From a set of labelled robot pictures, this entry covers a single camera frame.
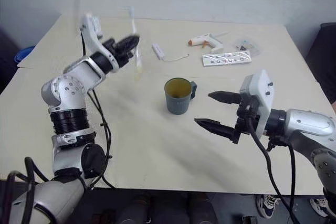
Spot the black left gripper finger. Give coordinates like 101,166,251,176
119,48,134,61
115,34,140,51

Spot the blue-grey mug with yellow inside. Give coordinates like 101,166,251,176
164,77,197,115

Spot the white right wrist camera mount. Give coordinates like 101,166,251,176
239,69,276,137

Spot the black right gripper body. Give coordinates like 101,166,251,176
232,91,263,146

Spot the white letter card strip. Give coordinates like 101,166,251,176
202,50,253,67

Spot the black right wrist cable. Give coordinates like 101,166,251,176
245,115,300,224

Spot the white and black sneaker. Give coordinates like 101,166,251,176
256,194,276,219
309,197,330,218

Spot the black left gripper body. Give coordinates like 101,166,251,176
102,38,133,65

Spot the dark seat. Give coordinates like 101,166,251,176
0,27,20,93

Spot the black shoulder cable bundle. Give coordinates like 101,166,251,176
5,156,50,224

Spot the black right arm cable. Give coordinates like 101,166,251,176
266,134,296,224

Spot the white and yellow toothbrush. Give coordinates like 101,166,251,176
128,5,144,82

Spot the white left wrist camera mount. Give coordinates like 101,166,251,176
79,13,119,74

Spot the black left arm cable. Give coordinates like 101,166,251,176
80,32,118,190

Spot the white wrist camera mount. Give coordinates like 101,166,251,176
239,69,276,137
79,13,119,74

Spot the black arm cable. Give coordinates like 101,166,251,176
80,32,118,190
266,134,296,224

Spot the clear plastic bag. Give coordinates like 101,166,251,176
234,37,260,57

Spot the blue round container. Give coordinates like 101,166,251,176
13,46,35,63

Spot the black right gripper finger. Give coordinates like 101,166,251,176
207,90,242,105
194,118,237,143

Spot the white adapter with cable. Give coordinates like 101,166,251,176
151,42,190,62

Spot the white glue gun orange tip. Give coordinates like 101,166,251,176
187,31,228,53

